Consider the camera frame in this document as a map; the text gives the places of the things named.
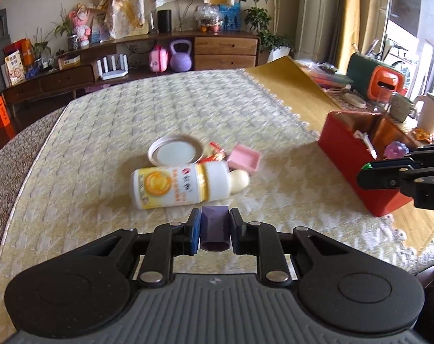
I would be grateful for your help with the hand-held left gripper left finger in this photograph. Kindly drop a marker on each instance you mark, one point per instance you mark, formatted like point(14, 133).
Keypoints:
point(194, 234)

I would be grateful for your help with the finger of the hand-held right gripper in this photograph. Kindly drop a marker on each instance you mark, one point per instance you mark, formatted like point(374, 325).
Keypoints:
point(381, 179)
point(428, 156)

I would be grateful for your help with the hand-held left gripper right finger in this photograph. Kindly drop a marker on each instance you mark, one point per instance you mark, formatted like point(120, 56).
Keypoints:
point(234, 234)

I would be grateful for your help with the small green object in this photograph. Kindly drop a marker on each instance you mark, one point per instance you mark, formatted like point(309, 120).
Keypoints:
point(366, 166)

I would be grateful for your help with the dark purple block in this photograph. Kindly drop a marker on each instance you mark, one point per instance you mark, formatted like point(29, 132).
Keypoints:
point(214, 227)

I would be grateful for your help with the purple plastic toy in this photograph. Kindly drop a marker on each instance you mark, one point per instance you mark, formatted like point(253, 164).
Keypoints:
point(396, 149)

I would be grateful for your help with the red tin box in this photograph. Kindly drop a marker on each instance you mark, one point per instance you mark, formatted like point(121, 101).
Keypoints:
point(346, 172)

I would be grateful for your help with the white bottle yellow label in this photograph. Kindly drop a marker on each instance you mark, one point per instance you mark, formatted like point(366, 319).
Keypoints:
point(202, 182)

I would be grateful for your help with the small pink box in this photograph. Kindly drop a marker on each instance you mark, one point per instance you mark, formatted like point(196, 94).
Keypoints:
point(242, 157)

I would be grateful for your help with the red candy wrapper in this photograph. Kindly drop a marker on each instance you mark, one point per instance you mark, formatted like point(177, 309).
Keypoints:
point(215, 156)

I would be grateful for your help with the round metal tin lid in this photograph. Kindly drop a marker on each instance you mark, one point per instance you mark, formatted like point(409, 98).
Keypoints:
point(174, 152)

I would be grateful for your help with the orange snack wrapper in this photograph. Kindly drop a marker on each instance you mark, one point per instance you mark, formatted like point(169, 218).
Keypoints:
point(424, 136)

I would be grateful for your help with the white tumbler mug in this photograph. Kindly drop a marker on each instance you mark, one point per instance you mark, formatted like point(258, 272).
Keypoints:
point(430, 114)

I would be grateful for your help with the grey-green mug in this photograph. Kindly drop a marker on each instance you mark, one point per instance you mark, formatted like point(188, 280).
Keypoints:
point(401, 107)

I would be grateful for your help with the clear drinking glass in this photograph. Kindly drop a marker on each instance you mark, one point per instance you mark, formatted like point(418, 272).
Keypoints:
point(381, 102)

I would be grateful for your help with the white round coaster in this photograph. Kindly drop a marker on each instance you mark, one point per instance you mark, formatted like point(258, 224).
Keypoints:
point(353, 100)

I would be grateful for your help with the green orange utensil holder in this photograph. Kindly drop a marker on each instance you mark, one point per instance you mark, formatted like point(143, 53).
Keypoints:
point(360, 70)

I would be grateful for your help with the plastic document case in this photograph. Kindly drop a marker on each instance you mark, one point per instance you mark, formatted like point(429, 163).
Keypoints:
point(324, 75)

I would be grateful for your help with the gold table mat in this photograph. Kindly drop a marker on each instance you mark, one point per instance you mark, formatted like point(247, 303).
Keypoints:
point(285, 82)

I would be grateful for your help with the cream quilted mat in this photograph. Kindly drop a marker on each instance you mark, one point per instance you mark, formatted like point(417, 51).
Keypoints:
point(130, 96)

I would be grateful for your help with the yellow curtain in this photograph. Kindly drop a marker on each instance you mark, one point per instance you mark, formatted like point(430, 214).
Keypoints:
point(353, 18)

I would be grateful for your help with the purple kettlebell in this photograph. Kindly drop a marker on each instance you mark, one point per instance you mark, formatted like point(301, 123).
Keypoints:
point(181, 62)

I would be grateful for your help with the beige standing air conditioner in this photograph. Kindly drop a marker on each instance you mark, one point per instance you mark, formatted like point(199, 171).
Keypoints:
point(317, 14)

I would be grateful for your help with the pink toy suitcase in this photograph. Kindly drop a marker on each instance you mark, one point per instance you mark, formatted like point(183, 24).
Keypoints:
point(158, 61)

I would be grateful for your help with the white router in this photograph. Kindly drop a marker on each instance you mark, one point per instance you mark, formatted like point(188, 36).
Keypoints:
point(113, 75)

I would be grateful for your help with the wooden tv cabinet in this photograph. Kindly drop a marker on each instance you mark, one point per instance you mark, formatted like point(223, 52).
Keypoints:
point(224, 46)

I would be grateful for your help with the tall potted plant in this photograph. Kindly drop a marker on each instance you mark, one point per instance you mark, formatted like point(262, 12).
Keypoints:
point(260, 18)

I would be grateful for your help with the small cardboard box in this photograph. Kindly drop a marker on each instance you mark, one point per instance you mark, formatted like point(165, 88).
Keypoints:
point(69, 62)

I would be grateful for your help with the black speaker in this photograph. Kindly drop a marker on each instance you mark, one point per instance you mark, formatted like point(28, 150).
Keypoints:
point(164, 21)

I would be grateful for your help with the blue picture box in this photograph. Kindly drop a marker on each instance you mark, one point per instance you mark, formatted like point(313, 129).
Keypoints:
point(232, 18)

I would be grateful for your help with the plastic bag of fruit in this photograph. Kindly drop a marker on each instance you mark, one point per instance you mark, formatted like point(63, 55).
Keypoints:
point(209, 18)

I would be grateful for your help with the potted orchid plant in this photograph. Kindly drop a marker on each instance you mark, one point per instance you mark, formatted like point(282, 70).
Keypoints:
point(72, 43)

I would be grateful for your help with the pink doll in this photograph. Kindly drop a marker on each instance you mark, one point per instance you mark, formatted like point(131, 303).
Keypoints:
point(82, 28)

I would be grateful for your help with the small potted plant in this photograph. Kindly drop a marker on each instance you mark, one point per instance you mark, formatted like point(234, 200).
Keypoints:
point(40, 48)

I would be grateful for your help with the printed snack box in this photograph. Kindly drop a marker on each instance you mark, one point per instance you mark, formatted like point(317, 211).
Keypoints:
point(14, 70)

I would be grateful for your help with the orange gift bag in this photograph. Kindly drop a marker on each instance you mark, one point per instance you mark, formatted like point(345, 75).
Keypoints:
point(21, 48)

